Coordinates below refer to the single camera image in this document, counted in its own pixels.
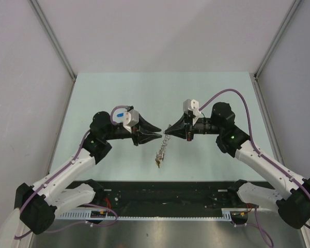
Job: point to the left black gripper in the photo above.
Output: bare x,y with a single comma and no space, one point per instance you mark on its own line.
143,132

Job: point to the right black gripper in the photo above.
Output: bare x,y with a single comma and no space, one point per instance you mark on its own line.
184,127

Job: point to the metal disc with keyrings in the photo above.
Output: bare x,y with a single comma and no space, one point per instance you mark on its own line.
162,150

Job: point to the yellow tag key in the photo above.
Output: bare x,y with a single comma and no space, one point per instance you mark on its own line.
159,161

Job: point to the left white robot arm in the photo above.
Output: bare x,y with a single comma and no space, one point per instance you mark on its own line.
40,203

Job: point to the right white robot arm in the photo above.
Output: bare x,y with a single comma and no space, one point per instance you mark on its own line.
290,195

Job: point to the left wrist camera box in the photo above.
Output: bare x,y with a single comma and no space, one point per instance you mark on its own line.
130,118

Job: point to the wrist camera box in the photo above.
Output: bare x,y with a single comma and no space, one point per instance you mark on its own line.
191,109
130,118

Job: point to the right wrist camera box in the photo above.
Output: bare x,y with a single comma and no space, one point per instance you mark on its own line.
191,109

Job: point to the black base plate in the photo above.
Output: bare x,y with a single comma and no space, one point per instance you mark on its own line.
165,198

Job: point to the white slotted cable duct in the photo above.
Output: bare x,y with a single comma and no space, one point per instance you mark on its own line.
226,215

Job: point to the left aluminium frame post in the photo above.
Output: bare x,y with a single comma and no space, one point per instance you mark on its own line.
49,31

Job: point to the aluminium frame post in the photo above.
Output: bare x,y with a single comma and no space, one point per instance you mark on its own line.
288,18
49,31

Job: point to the right aluminium frame post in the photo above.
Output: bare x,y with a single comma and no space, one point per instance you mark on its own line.
288,18

